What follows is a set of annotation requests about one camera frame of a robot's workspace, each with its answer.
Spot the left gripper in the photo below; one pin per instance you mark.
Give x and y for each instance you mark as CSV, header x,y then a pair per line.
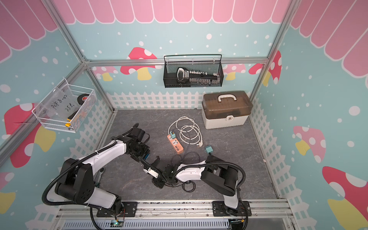
x,y
146,151

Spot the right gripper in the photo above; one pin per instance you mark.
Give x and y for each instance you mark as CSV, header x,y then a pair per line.
x,y
154,180

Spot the teal usb charger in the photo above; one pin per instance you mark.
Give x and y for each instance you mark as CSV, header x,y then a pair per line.
x,y
208,149
172,135

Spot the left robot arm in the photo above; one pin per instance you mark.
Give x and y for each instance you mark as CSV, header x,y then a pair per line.
x,y
75,184

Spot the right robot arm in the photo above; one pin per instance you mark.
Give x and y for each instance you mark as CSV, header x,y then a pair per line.
x,y
224,177

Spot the orange power strip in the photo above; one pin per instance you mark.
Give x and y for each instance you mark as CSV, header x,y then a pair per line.
x,y
176,145

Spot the ratchet wrench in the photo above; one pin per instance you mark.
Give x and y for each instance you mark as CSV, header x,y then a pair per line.
x,y
99,177

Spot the yellow black utility knife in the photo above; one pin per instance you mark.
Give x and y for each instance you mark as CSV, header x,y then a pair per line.
x,y
73,120

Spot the black tape roll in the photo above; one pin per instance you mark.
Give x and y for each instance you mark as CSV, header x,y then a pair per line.
x,y
82,98

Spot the white storage box brown lid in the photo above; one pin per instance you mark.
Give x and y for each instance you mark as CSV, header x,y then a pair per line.
x,y
225,109

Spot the socket bit set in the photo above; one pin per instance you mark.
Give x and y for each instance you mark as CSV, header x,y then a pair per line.
x,y
197,78

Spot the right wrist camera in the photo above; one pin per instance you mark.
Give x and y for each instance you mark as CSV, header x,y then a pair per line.
x,y
151,172

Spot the clear acrylic wall bin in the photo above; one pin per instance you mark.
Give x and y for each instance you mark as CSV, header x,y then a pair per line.
x,y
52,112

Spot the black wire mesh basket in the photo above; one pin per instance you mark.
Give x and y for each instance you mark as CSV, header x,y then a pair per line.
x,y
210,63

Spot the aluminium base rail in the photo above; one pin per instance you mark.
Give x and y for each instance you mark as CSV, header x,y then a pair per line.
x,y
260,214

